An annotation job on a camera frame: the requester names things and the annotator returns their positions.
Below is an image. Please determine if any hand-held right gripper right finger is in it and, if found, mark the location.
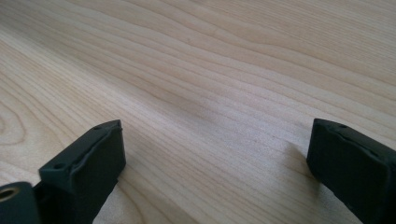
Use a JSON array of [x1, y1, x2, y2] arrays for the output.
[[305, 118, 396, 224]]

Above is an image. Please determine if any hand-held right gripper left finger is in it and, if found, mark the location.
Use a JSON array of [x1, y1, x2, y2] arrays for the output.
[[33, 119, 127, 224]]

